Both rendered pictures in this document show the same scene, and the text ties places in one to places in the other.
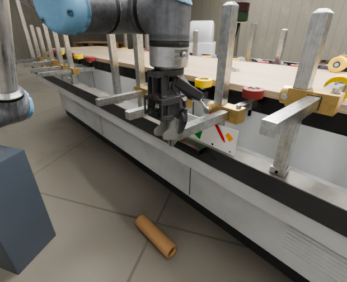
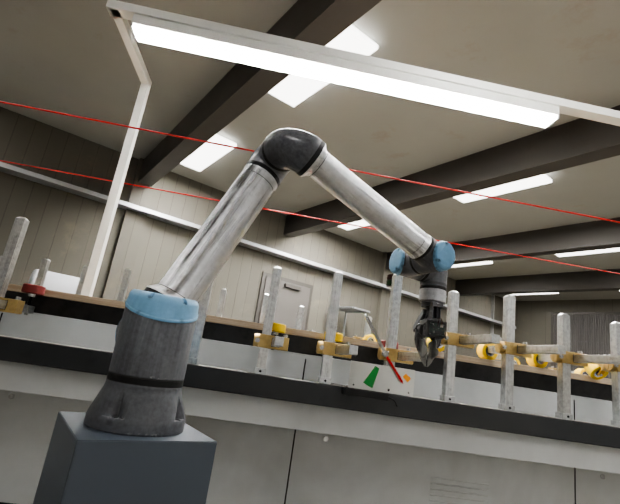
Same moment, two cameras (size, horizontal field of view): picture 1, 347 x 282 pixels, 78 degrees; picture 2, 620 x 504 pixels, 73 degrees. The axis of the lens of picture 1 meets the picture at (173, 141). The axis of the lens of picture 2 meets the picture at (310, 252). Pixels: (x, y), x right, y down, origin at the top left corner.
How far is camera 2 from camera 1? 1.45 m
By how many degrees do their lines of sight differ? 66
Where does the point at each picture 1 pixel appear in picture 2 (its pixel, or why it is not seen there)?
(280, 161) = (450, 389)
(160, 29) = (443, 280)
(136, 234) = not seen: outside the picture
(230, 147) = (408, 388)
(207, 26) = (72, 285)
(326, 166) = not seen: hidden behind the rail
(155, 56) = (439, 294)
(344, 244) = (497, 445)
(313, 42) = (455, 306)
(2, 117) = not seen: hidden behind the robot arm
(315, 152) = (436, 395)
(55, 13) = (448, 259)
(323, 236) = (485, 447)
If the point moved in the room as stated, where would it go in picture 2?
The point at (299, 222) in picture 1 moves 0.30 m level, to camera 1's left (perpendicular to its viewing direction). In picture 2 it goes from (468, 444) to (444, 451)
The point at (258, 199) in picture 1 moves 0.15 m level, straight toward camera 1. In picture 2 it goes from (434, 438) to (464, 448)
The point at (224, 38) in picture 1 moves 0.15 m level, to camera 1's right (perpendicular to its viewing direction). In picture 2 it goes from (397, 296) to (411, 303)
